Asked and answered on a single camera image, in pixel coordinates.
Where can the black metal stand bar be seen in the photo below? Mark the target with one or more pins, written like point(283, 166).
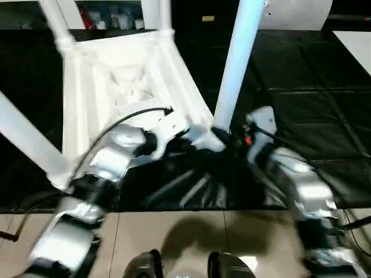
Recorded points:
point(359, 222)

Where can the white plastic table top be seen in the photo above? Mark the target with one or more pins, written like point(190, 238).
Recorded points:
point(87, 87)

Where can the black metal table frame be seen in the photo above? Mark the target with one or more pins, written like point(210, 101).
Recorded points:
point(11, 231)

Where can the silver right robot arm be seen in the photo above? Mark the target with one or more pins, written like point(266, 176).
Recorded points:
point(304, 179)

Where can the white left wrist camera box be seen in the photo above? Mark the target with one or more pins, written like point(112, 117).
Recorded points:
point(171, 127)

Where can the grey right robot foot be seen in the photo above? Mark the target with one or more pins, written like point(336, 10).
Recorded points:
point(232, 265)

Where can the black monitor with red logo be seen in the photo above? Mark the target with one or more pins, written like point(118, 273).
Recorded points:
point(347, 18)

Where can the black work mat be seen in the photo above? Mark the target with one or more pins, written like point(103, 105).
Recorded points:
point(319, 101)

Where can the white glass door cabinet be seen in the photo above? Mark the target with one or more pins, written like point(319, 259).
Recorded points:
point(150, 14)

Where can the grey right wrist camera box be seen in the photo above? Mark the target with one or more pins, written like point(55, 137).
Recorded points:
point(263, 121)

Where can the grey left robot foot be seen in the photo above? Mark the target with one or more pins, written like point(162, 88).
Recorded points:
point(143, 265)

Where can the white plastic table leg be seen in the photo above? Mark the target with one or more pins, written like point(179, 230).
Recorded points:
point(29, 136)
point(56, 20)
point(164, 14)
point(237, 58)

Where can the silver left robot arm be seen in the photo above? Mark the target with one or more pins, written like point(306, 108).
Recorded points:
point(116, 150)

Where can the black box with gold label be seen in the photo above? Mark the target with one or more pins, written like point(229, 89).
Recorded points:
point(203, 11)

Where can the grey robot foot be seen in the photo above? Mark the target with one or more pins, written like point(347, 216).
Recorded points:
point(143, 265)
point(232, 265)

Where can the flat white board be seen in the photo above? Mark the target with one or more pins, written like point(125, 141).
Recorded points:
point(356, 49)

